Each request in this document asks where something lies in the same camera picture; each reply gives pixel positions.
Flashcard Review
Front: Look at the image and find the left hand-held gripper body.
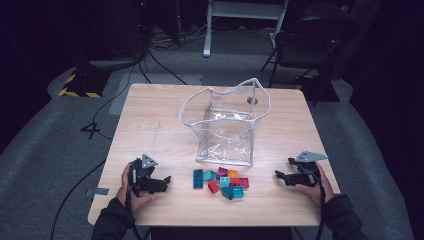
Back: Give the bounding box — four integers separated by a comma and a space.
130, 153, 161, 198

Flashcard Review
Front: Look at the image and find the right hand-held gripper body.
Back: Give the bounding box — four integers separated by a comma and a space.
287, 150, 330, 187

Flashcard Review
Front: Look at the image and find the dark blue curved toy block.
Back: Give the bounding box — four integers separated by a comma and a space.
221, 186, 235, 201

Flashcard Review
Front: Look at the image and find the clear plastic bag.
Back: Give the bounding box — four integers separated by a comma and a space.
178, 77, 272, 167

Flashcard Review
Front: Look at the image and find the person's left hand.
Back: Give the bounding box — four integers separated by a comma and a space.
115, 162, 158, 213

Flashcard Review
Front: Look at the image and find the person's right hand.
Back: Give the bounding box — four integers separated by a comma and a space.
294, 162, 336, 206

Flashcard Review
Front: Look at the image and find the dark blue flat toy block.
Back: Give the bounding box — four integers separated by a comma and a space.
192, 168, 205, 190

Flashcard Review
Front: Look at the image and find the grey tape strip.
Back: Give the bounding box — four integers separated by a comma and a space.
87, 187, 110, 198

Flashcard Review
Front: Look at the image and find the black tape cross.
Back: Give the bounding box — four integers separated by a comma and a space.
80, 122, 102, 140

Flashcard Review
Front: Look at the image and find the black yellow striped stand base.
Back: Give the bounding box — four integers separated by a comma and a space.
58, 67, 112, 99

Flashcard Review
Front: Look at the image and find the black chair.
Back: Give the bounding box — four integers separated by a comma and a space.
260, 2, 362, 88

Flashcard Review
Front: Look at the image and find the dark equipment stand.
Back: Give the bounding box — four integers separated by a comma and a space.
75, 0, 152, 69

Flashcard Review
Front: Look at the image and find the left hand-held gripper cable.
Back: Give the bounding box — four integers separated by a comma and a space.
124, 168, 148, 240

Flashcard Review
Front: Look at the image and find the hand-held gripper cable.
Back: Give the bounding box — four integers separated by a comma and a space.
124, 168, 148, 240
314, 166, 328, 240

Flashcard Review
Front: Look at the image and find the right hand-held gripper cable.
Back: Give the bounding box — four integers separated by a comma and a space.
314, 166, 328, 240

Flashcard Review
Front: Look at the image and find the thin black floor cable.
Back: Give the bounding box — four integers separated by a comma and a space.
92, 63, 138, 141

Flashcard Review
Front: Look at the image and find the bundle of cables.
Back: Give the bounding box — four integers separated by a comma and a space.
148, 19, 209, 52

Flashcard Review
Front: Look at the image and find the white desk frame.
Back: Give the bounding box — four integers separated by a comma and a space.
202, 0, 290, 58

